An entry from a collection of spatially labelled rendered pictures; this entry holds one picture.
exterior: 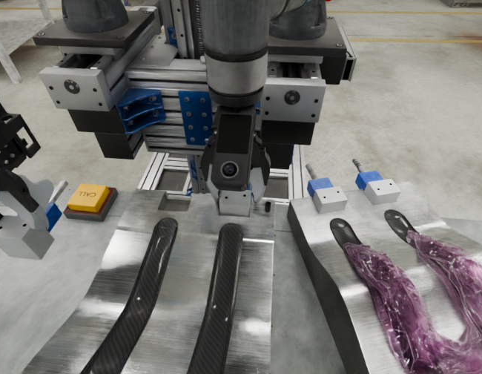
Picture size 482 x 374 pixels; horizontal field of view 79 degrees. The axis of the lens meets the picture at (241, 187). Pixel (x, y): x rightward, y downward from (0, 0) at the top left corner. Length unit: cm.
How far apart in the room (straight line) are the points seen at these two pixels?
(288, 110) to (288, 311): 41
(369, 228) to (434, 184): 160
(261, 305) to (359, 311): 13
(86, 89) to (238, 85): 49
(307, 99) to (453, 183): 167
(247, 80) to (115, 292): 34
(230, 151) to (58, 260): 41
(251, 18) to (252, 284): 33
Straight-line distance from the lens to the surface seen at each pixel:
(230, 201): 48
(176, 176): 158
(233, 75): 35
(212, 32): 34
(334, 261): 49
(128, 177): 197
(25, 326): 61
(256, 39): 34
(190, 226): 49
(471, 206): 214
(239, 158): 35
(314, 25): 76
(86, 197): 68
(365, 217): 59
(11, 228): 51
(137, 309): 45
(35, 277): 65
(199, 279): 45
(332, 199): 56
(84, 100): 80
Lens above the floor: 128
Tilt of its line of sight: 46 degrees down
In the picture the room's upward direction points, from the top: straight up
